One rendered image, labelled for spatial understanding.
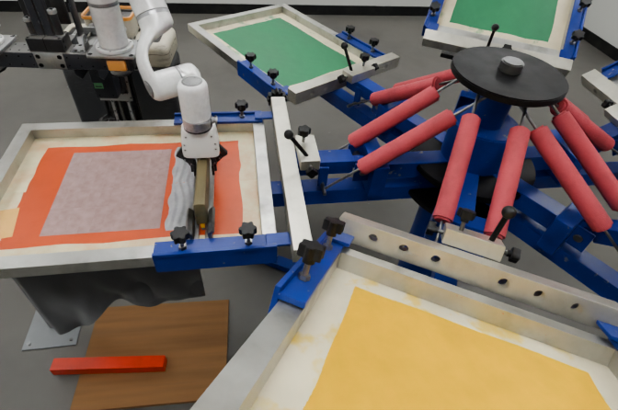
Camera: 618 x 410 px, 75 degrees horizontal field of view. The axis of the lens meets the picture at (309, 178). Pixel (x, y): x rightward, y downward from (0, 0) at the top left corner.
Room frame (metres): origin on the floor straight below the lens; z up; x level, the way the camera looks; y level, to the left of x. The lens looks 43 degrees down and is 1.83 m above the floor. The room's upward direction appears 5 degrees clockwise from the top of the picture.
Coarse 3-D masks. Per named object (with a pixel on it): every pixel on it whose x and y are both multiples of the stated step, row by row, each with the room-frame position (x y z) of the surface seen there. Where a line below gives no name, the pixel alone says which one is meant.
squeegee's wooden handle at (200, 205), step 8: (200, 160) 0.86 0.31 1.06; (208, 160) 0.88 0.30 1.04; (200, 168) 0.83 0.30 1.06; (208, 168) 0.86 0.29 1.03; (200, 176) 0.80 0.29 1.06; (208, 176) 0.83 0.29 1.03; (200, 184) 0.77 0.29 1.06; (208, 184) 0.81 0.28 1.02; (200, 192) 0.74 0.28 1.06; (208, 192) 0.78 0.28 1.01; (200, 200) 0.71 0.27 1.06; (208, 200) 0.76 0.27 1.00; (200, 208) 0.69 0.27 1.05; (208, 208) 0.74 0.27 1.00; (200, 216) 0.69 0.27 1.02; (208, 216) 0.72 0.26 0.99
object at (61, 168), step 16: (128, 144) 1.02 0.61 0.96; (144, 144) 1.03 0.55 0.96; (160, 144) 1.04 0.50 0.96; (176, 144) 1.05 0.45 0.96; (224, 144) 1.07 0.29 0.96; (48, 160) 0.91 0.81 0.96; (64, 160) 0.92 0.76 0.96; (80, 160) 0.93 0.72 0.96; (96, 160) 0.93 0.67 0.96; (112, 160) 0.94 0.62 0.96; (128, 160) 0.95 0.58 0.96; (144, 160) 0.95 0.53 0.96; (160, 160) 0.96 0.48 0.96; (224, 160) 0.99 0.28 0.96; (48, 176) 0.85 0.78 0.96; (64, 176) 0.85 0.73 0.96; (80, 176) 0.86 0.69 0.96; (96, 176) 0.86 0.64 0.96; (112, 176) 0.87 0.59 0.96; (128, 176) 0.88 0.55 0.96; (144, 176) 0.88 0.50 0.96; (160, 176) 0.89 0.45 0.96; (224, 176) 0.92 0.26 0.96
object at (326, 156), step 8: (320, 152) 0.97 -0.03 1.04; (328, 152) 0.98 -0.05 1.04; (336, 152) 0.98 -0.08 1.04; (344, 152) 0.98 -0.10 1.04; (320, 160) 0.93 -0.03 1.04; (328, 160) 0.94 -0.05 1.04; (336, 160) 0.94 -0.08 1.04; (344, 160) 0.94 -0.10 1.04; (352, 160) 0.95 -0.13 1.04; (336, 168) 0.93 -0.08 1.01; (344, 168) 0.94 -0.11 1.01; (352, 168) 0.94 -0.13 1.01
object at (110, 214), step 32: (32, 192) 0.78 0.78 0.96; (64, 192) 0.79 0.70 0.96; (96, 192) 0.80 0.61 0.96; (128, 192) 0.81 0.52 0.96; (160, 192) 0.82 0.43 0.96; (224, 192) 0.85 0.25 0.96; (32, 224) 0.66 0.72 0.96; (64, 224) 0.67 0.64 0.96; (96, 224) 0.68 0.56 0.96; (128, 224) 0.69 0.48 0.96; (160, 224) 0.70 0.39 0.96; (224, 224) 0.72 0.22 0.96
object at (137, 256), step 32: (32, 128) 1.02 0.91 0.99; (64, 128) 1.04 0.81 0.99; (96, 128) 1.05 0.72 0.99; (128, 128) 1.07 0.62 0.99; (160, 128) 1.10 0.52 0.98; (224, 128) 1.14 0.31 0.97; (256, 128) 1.13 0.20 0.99; (0, 160) 0.86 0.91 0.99; (256, 160) 0.96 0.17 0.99; (0, 192) 0.75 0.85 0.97; (0, 256) 0.53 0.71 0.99; (32, 256) 0.54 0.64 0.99; (64, 256) 0.55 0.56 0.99; (96, 256) 0.56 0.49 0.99; (128, 256) 0.57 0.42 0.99
